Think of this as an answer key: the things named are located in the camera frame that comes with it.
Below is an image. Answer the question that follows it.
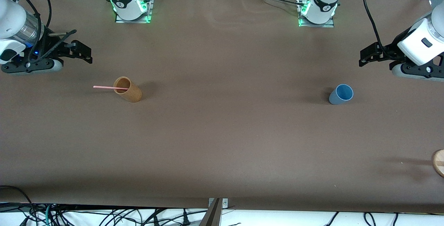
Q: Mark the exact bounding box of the blue plastic cup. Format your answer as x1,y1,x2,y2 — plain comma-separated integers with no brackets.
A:
328,84,354,105

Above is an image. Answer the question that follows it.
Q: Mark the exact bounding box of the brown wooden cup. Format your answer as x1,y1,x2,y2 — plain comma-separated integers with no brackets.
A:
113,76,143,103

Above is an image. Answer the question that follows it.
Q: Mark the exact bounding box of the round wooden disc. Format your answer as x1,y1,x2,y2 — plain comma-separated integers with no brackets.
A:
432,149,444,178

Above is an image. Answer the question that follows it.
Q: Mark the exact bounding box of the table cover sheet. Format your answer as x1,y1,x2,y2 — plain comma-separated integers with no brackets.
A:
0,0,444,213

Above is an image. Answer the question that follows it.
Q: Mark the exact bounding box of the dark brown slanted bar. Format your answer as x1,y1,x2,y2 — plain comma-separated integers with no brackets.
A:
199,198,223,226

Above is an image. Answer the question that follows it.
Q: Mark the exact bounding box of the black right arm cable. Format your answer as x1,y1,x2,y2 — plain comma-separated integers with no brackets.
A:
21,0,77,63

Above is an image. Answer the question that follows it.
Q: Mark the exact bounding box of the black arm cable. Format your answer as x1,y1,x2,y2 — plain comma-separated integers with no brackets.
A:
21,0,77,63
362,0,396,60

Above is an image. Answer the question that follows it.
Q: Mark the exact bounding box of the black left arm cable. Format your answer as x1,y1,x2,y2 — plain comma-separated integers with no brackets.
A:
362,0,396,60

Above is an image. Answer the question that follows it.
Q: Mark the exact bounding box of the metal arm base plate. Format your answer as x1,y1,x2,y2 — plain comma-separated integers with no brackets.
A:
298,0,335,28
115,0,153,23

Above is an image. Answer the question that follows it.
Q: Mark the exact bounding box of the black looped floor cable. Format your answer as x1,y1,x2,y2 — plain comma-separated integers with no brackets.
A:
0,185,37,221

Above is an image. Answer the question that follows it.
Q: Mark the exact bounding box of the black floor cable with plug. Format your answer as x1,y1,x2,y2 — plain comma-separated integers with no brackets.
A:
139,209,208,226

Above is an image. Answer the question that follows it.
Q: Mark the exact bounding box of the small metal edge bracket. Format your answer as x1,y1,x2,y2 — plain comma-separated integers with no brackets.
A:
208,198,229,208

